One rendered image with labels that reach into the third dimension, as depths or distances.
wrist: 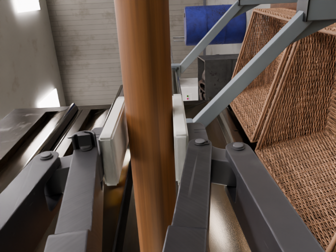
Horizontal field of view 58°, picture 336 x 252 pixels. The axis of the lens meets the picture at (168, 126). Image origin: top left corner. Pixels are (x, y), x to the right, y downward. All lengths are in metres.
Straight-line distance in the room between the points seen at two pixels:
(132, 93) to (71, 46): 9.44
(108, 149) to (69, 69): 9.63
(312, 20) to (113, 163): 0.47
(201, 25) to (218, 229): 3.94
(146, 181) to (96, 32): 9.20
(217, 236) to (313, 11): 0.62
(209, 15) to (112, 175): 4.55
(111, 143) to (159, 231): 0.09
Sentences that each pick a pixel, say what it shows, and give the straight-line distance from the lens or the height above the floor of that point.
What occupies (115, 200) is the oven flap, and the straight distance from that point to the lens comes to 1.03.
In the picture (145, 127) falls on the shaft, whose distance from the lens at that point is 0.18.
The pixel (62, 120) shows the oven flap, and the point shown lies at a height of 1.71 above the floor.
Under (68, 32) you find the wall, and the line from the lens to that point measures 9.57.
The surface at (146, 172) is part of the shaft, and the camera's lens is 0.20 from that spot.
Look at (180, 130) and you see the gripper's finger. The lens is 0.16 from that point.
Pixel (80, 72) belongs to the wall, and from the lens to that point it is 9.72.
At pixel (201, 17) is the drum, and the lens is 4.66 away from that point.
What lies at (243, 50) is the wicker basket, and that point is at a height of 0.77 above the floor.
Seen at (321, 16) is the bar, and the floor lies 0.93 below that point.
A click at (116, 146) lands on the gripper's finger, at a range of 0.17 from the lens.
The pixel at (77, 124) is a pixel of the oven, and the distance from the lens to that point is 1.62.
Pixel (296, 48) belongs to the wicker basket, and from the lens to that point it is 1.15.
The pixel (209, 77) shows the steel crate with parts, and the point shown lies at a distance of 3.60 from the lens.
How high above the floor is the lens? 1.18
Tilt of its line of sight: level
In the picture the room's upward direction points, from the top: 93 degrees counter-clockwise
